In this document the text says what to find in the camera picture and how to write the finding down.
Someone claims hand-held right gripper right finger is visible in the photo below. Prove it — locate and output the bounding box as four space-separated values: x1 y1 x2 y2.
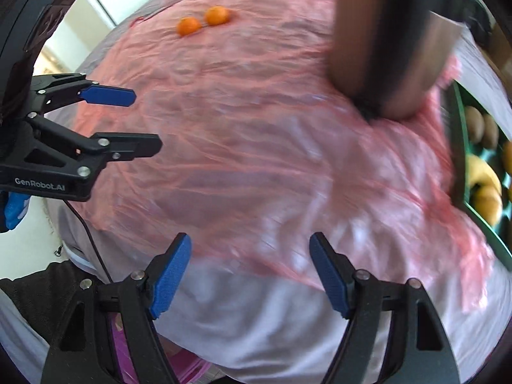
308 232 460 384

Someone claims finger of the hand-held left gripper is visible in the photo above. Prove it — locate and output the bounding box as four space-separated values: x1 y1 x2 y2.
33 73 137 108
26 114 163 180

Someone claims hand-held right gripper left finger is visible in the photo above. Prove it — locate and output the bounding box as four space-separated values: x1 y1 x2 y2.
40 233 193 384

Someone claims small tangerine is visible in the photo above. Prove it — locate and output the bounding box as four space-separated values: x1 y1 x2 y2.
176 17 203 36
204 5 231 26

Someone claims large brownish pear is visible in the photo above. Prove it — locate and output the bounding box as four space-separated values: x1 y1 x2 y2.
472 185 503 227

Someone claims green tray box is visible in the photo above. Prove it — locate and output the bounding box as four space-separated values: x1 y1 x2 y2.
443 81 512 257

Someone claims yellow banana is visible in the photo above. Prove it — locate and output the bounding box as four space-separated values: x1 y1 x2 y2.
466 155 503 201

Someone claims brown kiwi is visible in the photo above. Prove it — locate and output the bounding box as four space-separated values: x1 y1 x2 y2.
482 114 500 149
463 106 486 143

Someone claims person's left hand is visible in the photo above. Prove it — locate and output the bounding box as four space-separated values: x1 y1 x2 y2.
0 191 31 233

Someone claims pink cloth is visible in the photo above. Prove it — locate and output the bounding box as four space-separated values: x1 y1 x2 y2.
107 314 211 384

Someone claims pink plastic bag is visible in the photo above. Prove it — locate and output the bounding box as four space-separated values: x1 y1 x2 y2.
73 0 497 317

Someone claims black and steel electric kettle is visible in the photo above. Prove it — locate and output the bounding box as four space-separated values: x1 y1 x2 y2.
328 0 468 121

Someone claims black cable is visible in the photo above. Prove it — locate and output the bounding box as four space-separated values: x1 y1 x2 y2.
63 199 112 284

